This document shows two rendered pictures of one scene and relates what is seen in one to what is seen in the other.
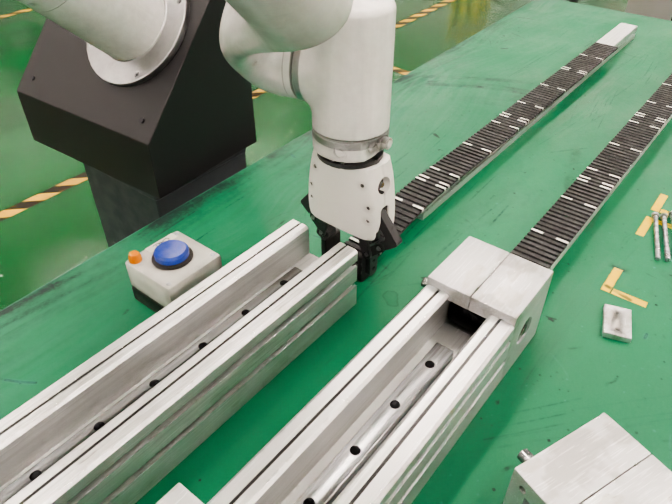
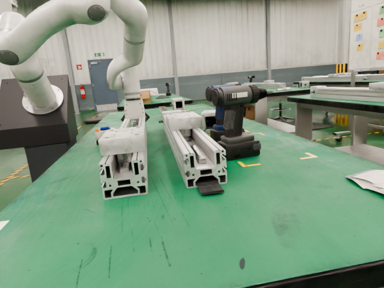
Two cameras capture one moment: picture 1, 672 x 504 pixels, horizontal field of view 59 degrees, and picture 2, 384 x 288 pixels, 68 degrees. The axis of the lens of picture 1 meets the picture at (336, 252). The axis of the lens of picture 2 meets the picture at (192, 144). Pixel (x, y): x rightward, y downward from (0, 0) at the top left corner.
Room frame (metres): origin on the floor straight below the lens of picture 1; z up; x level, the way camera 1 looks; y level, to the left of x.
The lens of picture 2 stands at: (-0.60, 0.84, 1.03)
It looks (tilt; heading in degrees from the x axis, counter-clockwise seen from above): 13 degrees down; 314
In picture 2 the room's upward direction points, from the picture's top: 5 degrees counter-clockwise
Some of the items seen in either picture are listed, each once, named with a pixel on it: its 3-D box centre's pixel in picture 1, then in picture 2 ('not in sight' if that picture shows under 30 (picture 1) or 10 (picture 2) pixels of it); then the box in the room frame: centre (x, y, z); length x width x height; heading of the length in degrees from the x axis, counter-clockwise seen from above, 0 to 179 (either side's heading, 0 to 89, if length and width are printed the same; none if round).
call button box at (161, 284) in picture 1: (181, 278); (108, 135); (0.54, 0.18, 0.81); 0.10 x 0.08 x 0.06; 52
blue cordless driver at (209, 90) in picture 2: not in sight; (232, 112); (0.03, -0.08, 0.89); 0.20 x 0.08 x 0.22; 60
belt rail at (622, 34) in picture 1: (547, 96); not in sight; (1.09, -0.41, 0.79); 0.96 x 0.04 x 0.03; 142
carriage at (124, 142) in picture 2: not in sight; (125, 144); (0.05, 0.42, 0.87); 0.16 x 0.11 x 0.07; 142
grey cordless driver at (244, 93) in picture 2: not in sight; (245, 120); (-0.12, 0.08, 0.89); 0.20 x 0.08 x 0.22; 60
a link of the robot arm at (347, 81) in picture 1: (347, 63); (130, 79); (0.60, -0.01, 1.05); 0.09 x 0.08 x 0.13; 66
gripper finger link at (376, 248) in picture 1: (375, 259); not in sight; (0.57, -0.05, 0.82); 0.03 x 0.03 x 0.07; 51
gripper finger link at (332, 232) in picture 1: (323, 234); not in sight; (0.62, 0.02, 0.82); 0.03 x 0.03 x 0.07; 51
